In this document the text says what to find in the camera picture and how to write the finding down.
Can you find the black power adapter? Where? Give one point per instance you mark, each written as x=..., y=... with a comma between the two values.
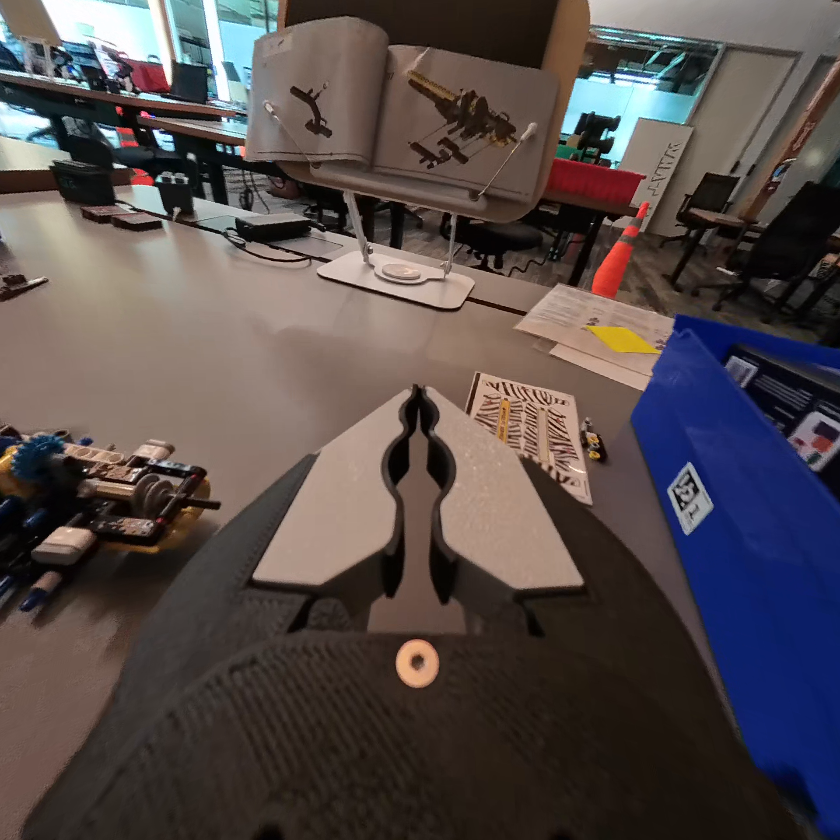
x=272, y=226

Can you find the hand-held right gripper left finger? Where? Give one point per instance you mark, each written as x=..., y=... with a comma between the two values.
x=328, y=518

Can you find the zebra striped sticker sheet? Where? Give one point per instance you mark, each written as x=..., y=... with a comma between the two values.
x=531, y=433

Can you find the open lego instruction booklet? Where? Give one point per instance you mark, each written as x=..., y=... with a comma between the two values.
x=420, y=111

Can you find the small black charger block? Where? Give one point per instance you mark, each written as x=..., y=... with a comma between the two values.
x=175, y=193

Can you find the lego technic vehicle model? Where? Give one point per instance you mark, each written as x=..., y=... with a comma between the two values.
x=111, y=492

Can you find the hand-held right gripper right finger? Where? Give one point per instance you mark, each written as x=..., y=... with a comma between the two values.
x=505, y=518

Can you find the white sign board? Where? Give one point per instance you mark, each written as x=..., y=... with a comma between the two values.
x=659, y=170

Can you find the black laptop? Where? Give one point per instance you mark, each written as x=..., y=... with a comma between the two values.
x=189, y=82

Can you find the yellow sticky note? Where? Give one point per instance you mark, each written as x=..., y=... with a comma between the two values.
x=623, y=340

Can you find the blue plastic bin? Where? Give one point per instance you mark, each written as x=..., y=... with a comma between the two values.
x=741, y=558

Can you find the wooden desk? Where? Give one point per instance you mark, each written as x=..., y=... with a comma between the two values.
x=98, y=98

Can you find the printed paper sheets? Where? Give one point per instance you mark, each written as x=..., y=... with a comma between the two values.
x=577, y=315

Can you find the metal book stand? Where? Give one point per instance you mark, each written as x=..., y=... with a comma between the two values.
x=400, y=282

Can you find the flat brown block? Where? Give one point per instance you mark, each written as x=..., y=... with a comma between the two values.
x=102, y=213
x=136, y=222

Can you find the small black yellow lego piece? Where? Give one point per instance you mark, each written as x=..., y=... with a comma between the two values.
x=593, y=439

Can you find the black storage box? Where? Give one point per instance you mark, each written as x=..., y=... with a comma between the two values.
x=82, y=180

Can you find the black box with print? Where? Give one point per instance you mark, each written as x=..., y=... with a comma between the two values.
x=794, y=407

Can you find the red plastic bin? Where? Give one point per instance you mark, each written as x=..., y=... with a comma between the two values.
x=590, y=184

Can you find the black mesh office chair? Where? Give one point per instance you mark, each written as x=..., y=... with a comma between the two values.
x=705, y=203

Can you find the small dark tool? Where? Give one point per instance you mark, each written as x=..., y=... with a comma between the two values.
x=19, y=285

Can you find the orange traffic cone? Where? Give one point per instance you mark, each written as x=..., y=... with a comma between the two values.
x=617, y=262

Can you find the large black office chair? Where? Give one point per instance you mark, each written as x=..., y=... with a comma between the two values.
x=781, y=243

